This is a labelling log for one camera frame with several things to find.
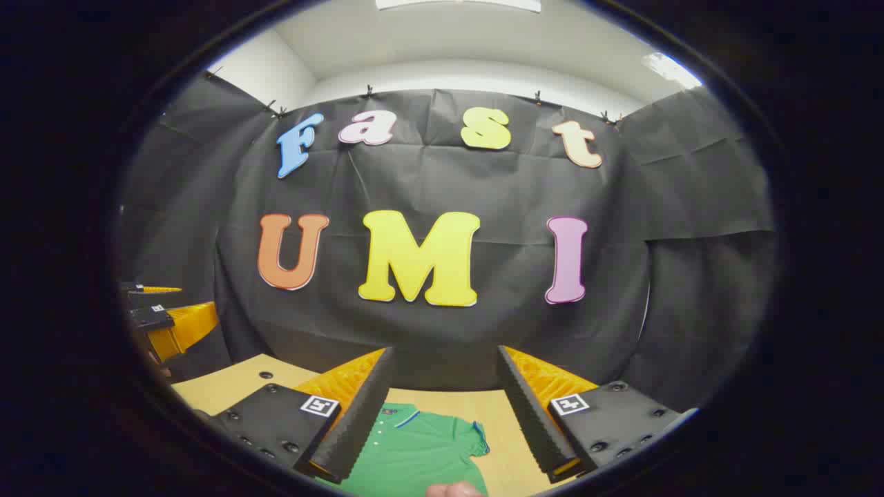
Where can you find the green T-shirt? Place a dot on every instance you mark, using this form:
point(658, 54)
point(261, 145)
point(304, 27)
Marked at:
point(421, 455)

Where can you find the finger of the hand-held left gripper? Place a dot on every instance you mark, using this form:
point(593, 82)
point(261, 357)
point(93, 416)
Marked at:
point(155, 289)
point(183, 328)

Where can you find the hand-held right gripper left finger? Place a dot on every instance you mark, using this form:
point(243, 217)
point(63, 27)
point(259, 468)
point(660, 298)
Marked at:
point(359, 428)

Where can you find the black backdrop cloth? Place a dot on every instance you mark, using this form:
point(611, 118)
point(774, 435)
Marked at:
point(497, 186)

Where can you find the white ceiling light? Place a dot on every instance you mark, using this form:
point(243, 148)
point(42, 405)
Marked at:
point(456, 4)
point(670, 69)

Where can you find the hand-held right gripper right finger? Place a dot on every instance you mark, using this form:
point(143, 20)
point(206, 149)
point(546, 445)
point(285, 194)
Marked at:
point(532, 421)

